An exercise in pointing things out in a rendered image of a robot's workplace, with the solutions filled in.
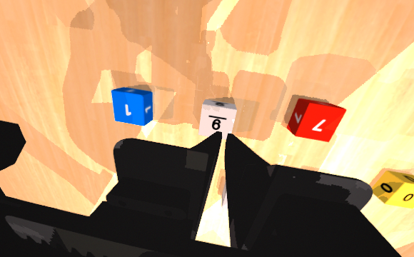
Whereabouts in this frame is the blue block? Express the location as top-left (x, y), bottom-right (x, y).
top-left (111, 87), bottom-right (153, 126)

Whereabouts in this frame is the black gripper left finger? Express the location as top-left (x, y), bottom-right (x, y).
top-left (113, 131), bottom-right (222, 240)

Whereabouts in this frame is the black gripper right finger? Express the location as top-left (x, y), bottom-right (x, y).
top-left (224, 133), bottom-right (373, 251)

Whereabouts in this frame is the yellow block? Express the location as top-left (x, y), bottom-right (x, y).
top-left (372, 171), bottom-right (414, 208)

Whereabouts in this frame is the red block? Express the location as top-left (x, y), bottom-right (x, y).
top-left (287, 98), bottom-right (346, 142)

